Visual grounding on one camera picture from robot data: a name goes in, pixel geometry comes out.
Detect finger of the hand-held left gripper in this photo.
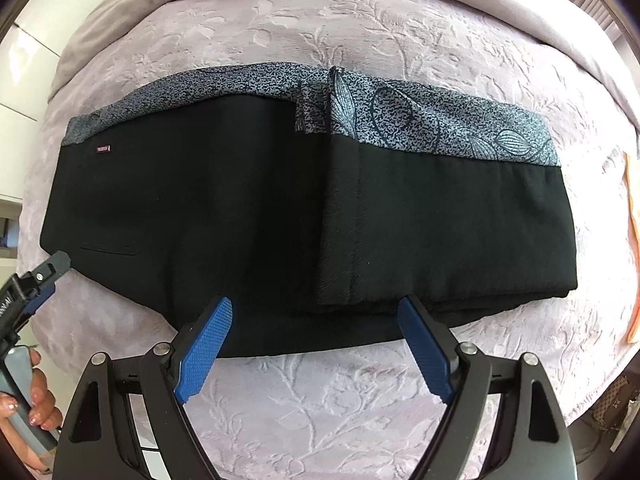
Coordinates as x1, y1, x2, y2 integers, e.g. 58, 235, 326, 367
20, 274, 61, 317
19, 252, 71, 287

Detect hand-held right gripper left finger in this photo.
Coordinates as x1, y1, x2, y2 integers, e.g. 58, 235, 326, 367
52, 296, 234, 480

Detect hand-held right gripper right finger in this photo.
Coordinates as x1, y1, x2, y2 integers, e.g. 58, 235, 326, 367
397, 294, 577, 480

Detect black pants with floral trim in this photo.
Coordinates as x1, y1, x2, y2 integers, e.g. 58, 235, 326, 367
40, 62, 581, 361

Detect person's left hand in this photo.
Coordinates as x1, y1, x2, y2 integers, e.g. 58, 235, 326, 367
0, 347, 64, 472

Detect white drawer cabinet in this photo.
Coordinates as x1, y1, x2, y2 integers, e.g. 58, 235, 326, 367
0, 0, 86, 261

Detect brown patterned bag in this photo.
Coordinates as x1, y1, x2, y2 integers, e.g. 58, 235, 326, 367
590, 374, 639, 437

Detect peach cloth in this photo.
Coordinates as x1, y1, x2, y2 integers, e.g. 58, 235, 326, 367
624, 152, 640, 347

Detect lilac embossed blanket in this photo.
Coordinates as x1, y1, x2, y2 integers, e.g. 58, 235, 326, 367
15, 0, 640, 480

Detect grey curtain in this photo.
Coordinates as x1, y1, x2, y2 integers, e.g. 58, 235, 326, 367
565, 0, 640, 61

